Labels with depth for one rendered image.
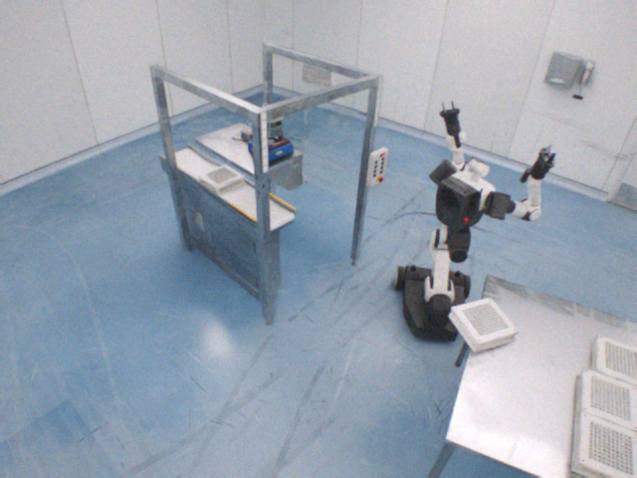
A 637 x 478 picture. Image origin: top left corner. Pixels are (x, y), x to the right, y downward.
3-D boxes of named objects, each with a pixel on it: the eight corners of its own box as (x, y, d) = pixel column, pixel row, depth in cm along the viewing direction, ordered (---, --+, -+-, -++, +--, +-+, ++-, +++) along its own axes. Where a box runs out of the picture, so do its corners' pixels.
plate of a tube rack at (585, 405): (634, 388, 176) (636, 386, 174) (637, 435, 158) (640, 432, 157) (580, 369, 184) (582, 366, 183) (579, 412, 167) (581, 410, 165)
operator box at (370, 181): (384, 180, 320) (389, 148, 304) (370, 187, 310) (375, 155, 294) (378, 177, 323) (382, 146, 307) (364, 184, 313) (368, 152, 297)
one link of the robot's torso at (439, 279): (452, 298, 302) (461, 233, 302) (425, 295, 304) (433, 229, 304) (448, 296, 317) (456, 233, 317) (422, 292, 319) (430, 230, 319)
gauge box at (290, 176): (302, 185, 270) (303, 157, 258) (290, 191, 264) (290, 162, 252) (279, 172, 282) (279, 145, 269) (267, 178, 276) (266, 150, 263)
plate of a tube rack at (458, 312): (518, 334, 200) (520, 331, 199) (477, 347, 193) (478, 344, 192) (489, 299, 218) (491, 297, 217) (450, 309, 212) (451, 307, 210)
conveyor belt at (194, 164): (295, 220, 284) (295, 214, 281) (266, 236, 269) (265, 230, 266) (187, 152, 356) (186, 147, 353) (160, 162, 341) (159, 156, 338)
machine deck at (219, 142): (303, 158, 258) (303, 153, 256) (254, 179, 236) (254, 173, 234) (241, 127, 291) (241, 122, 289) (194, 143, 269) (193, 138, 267)
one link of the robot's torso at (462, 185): (461, 246, 248) (477, 195, 226) (420, 217, 270) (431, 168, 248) (491, 230, 262) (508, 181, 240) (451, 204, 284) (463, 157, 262)
